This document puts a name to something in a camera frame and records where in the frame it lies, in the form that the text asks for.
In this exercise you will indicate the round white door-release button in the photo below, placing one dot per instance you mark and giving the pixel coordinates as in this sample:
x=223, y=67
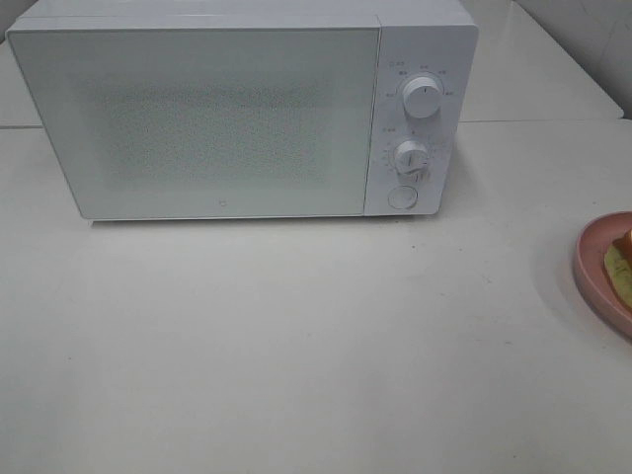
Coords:
x=403, y=198

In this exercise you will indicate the white microwave door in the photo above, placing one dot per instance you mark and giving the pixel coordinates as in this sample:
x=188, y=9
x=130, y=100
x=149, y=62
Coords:
x=201, y=124

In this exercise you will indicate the pink round plate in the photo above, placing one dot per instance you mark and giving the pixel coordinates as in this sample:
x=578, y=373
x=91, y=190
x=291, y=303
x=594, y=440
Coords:
x=590, y=274

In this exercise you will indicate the white bread sandwich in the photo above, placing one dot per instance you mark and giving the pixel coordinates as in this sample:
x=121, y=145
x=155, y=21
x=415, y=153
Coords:
x=617, y=264

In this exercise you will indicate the lower white timer knob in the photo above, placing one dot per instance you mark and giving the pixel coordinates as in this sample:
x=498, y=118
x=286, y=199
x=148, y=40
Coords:
x=410, y=157

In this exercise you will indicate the white microwave oven body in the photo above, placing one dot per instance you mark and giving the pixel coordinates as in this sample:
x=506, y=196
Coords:
x=414, y=38

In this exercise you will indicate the upper white power knob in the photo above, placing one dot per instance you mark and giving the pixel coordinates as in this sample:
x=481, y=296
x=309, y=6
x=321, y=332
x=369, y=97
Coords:
x=422, y=96

